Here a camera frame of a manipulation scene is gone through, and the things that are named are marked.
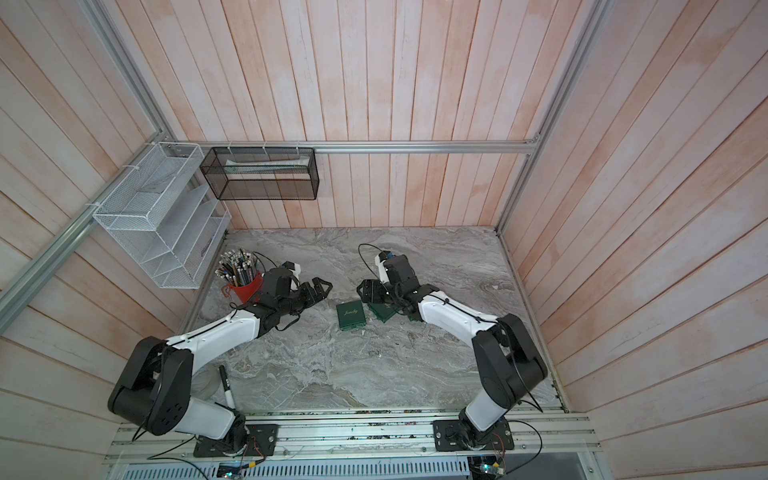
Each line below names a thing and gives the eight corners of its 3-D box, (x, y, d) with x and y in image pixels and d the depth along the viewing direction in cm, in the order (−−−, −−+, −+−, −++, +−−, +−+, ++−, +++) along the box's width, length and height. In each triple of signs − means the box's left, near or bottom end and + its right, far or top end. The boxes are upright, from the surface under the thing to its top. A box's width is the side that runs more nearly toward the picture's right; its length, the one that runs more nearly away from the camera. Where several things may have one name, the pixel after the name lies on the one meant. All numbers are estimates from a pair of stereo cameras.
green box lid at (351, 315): (341, 333, 94) (340, 328, 91) (337, 311, 99) (335, 305, 96) (367, 327, 96) (367, 321, 92) (362, 305, 101) (361, 299, 98)
